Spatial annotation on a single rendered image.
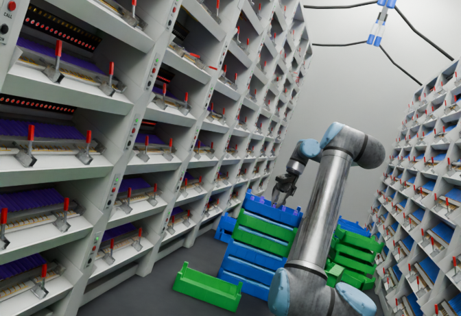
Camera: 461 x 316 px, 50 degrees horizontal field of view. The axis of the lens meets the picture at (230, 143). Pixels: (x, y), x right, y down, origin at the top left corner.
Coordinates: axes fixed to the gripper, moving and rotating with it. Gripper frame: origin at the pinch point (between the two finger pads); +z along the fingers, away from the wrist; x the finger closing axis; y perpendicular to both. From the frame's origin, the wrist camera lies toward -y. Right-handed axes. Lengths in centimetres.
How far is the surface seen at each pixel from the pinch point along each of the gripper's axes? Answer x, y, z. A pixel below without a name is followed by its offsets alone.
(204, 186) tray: 53, 15, 5
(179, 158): 26, -52, 4
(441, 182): -59, 47, -52
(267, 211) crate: 0.8, -2.6, 4.7
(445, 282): -85, -5, 2
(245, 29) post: 60, -12, -85
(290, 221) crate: -9.9, 3.6, 3.6
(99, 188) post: 0, -112, 30
